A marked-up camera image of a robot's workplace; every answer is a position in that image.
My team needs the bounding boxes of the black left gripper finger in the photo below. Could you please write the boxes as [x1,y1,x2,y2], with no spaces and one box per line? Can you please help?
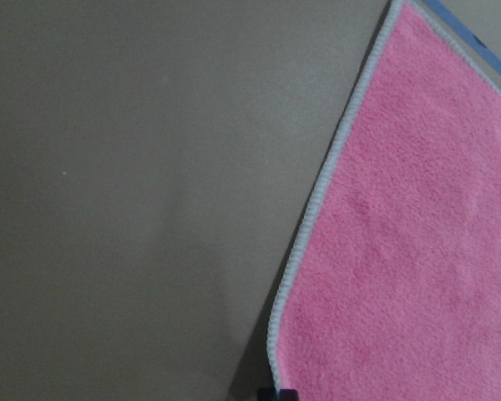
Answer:
[256,388,299,401]

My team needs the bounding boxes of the pink towel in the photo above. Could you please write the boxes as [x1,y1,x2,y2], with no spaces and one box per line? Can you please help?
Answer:
[267,1,501,400]

